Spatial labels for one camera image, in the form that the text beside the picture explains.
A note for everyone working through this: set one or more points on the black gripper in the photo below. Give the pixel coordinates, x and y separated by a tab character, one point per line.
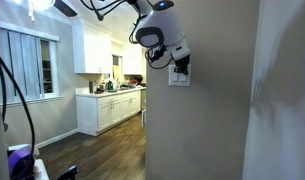
181	65

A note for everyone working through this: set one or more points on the white double light switch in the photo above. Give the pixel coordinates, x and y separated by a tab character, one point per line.
178	79

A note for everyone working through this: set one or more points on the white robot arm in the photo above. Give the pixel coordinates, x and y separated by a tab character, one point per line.
159	30

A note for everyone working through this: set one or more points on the green bottle on counter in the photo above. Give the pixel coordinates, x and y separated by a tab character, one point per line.
110	85

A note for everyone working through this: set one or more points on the dark bottle on counter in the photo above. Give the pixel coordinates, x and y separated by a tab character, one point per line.
90	86

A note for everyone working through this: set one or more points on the white upper kitchen cabinet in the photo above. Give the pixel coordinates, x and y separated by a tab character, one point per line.
92	50

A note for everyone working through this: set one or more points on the white kitchen cabinet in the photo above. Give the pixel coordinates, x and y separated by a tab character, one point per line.
96	113
92	50

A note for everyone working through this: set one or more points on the white lower kitchen cabinet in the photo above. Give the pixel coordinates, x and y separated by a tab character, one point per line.
96	113

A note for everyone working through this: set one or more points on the dark ceiling fan blade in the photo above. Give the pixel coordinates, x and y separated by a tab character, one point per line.
64	8

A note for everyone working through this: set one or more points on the window with vertical blinds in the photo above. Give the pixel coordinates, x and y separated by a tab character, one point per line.
31	60

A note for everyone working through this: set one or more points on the black object bottom edge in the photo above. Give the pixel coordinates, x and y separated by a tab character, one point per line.
69	174

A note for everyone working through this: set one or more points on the ceiling light fixture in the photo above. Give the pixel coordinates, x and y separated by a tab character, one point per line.
38	5

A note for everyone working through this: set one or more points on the purple round device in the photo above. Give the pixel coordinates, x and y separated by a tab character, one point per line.
21	163

